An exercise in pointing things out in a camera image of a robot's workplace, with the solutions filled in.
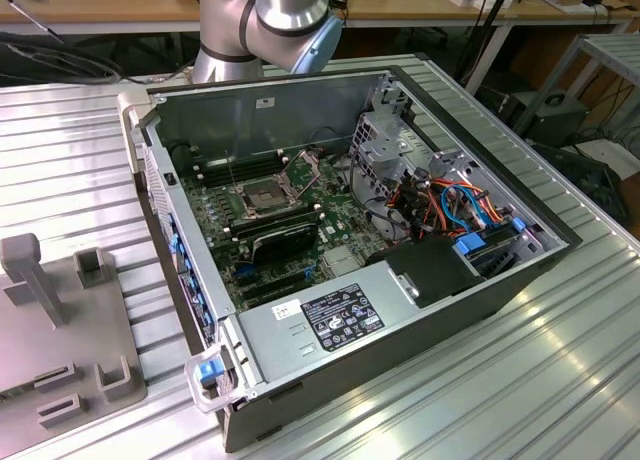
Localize black RAM slot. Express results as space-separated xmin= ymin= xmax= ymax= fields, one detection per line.
xmin=192 ymin=148 xmax=279 ymax=170
xmin=227 ymin=203 xmax=317 ymax=230
xmin=194 ymin=153 xmax=282 ymax=176
xmin=198 ymin=159 xmax=285 ymax=182
xmin=201 ymin=165 xmax=289 ymax=188
xmin=234 ymin=214 xmax=325 ymax=242
xmin=230 ymin=208 xmax=324 ymax=236

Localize CPU socket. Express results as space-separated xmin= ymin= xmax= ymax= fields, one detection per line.
xmin=228 ymin=176 xmax=304 ymax=220

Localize green motherboard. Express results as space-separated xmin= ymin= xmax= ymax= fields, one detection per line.
xmin=172 ymin=144 xmax=396 ymax=314

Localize black graphics card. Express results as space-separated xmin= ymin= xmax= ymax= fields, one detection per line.
xmin=248 ymin=218 xmax=322 ymax=267

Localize silver chipset heatsink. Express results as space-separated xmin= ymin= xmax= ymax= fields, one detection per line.
xmin=322 ymin=245 xmax=364 ymax=277

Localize perforated silver drive cage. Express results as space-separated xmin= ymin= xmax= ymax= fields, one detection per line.
xmin=349 ymin=110 xmax=411 ymax=202

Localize silver power supply unit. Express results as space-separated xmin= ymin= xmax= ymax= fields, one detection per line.
xmin=237 ymin=267 xmax=419 ymax=386

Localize black plastic shroud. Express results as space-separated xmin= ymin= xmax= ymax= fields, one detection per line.
xmin=364 ymin=238 xmax=487 ymax=310

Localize open black PC case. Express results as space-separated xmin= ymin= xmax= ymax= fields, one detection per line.
xmin=117 ymin=64 xmax=584 ymax=454

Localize silver disk bay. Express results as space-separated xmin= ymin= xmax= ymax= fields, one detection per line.
xmin=467 ymin=219 xmax=549 ymax=284

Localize wooden desk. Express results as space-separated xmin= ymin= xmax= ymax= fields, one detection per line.
xmin=344 ymin=0 xmax=640 ymax=96
xmin=0 ymin=0 xmax=201 ymax=35

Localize black equipment box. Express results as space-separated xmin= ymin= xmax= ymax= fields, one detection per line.
xmin=504 ymin=92 xmax=589 ymax=146

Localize dark flat panel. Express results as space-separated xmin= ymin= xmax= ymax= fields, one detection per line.
xmin=532 ymin=143 xmax=631 ymax=222

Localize black stand pole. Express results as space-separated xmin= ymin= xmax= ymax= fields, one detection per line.
xmin=458 ymin=0 xmax=516 ymax=79

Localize grey parts rack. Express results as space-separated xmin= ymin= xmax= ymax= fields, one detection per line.
xmin=0 ymin=232 xmax=149 ymax=431

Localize brown cardboard piece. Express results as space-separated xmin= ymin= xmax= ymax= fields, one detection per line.
xmin=538 ymin=0 xmax=632 ymax=15

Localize metal socket cover frame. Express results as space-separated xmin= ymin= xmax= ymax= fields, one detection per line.
xmin=282 ymin=149 xmax=325 ymax=194

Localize orange wire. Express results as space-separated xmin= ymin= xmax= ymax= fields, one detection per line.
xmin=390 ymin=187 xmax=432 ymax=232
xmin=428 ymin=177 xmax=504 ymax=222

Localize blue data wire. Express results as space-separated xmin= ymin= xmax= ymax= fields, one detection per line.
xmin=438 ymin=179 xmax=486 ymax=234

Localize silver disk bay bracket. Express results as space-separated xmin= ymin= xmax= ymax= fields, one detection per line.
xmin=428 ymin=149 xmax=477 ymax=182

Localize black cable bundle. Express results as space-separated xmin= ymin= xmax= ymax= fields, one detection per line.
xmin=0 ymin=29 xmax=151 ymax=87

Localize aluminium frame table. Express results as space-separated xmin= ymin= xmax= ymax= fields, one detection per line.
xmin=514 ymin=32 xmax=640 ymax=136

